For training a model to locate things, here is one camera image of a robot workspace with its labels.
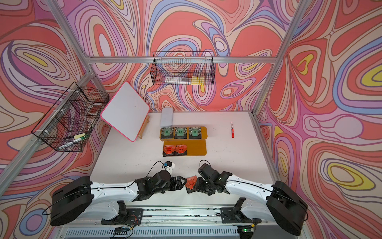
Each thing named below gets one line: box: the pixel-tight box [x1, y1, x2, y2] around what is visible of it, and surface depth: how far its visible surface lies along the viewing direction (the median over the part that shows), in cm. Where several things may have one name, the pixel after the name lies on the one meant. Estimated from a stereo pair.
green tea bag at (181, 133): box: [175, 126, 188, 139], surface depth 91 cm
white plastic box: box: [160, 107, 174, 128], surface depth 117 cm
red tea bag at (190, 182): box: [185, 175, 197, 190], surface depth 86 cm
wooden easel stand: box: [138, 115, 150, 139], surface depth 108 cm
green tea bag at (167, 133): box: [160, 126, 174, 139], surface depth 91 cm
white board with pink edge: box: [100, 81, 151, 143], surface depth 90 cm
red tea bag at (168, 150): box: [162, 144, 176, 157], surface depth 98 cm
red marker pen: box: [230, 120, 235, 139], surface depth 110 cm
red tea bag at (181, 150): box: [175, 144, 188, 157], surface depth 98 cm
